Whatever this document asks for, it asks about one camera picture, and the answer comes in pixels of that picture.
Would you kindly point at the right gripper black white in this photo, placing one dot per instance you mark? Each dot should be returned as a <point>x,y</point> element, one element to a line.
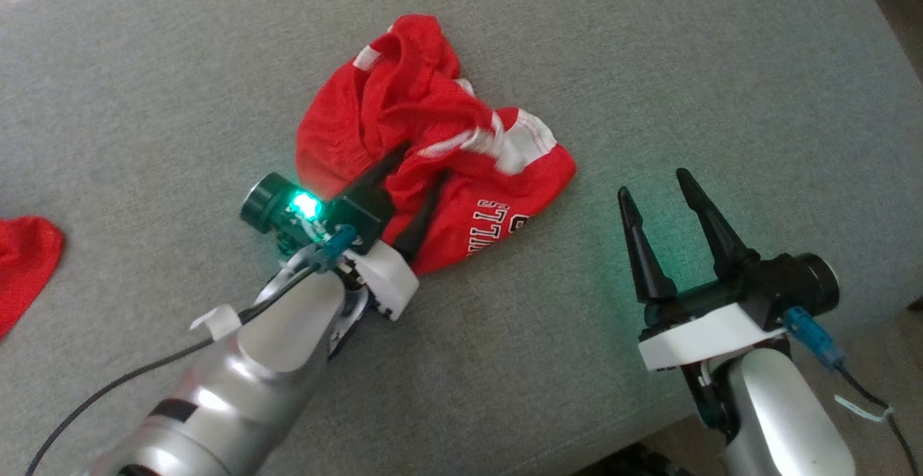
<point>714,324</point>

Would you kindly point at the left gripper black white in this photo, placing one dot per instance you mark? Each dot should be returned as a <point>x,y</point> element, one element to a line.
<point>375,274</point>

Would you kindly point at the red garment with white trim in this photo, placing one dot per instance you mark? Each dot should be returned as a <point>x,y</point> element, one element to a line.
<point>433,101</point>

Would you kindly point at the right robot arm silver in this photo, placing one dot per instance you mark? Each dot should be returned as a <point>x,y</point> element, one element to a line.
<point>779,418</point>

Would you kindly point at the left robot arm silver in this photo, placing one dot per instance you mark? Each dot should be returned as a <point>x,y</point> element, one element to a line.
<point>238,389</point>

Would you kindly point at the plain red folded garment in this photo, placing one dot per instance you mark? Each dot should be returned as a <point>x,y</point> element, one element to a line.
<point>25,267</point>

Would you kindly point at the grey fabric sofa seat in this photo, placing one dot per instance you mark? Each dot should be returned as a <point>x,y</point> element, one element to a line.
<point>144,101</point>

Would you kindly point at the left wrist camera cylinder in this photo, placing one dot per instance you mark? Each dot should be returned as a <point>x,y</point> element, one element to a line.
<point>277,205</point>

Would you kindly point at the wrist camera cylinder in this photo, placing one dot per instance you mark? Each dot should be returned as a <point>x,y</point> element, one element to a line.
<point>277,205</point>
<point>804,283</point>

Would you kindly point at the right wrist camera cylinder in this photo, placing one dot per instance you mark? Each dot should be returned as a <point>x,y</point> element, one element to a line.
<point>804,283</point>

